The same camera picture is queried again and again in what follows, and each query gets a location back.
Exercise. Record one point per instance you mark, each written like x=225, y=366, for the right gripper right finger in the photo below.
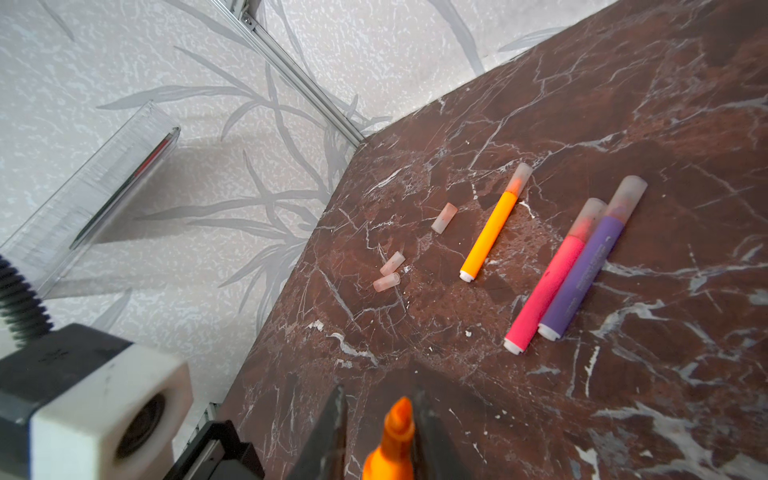
x=433, y=453

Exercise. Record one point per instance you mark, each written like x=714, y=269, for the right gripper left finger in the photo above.
x=323, y=455

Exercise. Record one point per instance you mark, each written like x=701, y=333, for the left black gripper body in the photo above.
x=217, y=452

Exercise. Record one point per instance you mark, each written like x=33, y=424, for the orange marker pen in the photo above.
x=483, y=245
x=392, y=457

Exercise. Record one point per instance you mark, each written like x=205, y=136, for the pink marker pen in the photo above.
x=525, y=325

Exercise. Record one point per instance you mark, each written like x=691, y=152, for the purple marker pen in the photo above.
x=576, y=285

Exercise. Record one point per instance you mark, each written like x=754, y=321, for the pen cap left pair lower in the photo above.
x=387, y=282

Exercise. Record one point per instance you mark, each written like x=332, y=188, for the pen cap pair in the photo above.
x=392, y=264
x=387, y=282

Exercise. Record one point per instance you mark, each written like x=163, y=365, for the pen cap left pair upper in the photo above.
x=392, y=264

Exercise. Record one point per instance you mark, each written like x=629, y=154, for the clear plastic wall tray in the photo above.
x=60, y=231

